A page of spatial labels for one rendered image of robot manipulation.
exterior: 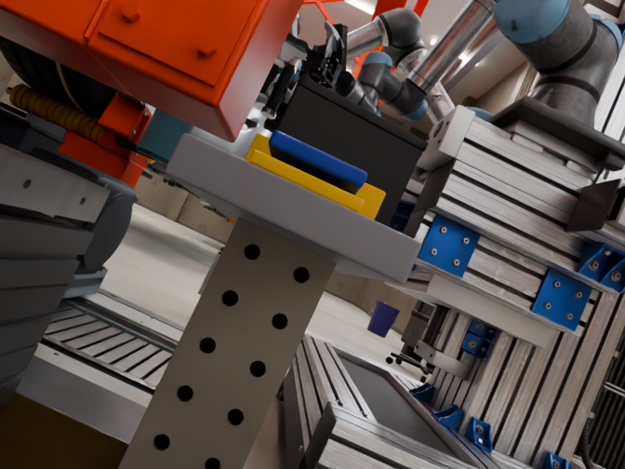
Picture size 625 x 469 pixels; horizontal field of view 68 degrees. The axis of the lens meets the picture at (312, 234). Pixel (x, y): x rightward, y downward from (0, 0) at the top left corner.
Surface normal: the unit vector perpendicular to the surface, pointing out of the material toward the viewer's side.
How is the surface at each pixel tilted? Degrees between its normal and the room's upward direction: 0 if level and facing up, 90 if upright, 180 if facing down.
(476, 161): 90
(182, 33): 90
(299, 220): 90
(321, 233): 90
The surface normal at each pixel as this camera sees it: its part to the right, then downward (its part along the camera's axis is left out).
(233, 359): 0.04, -0.07
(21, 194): 0.91, 0.42
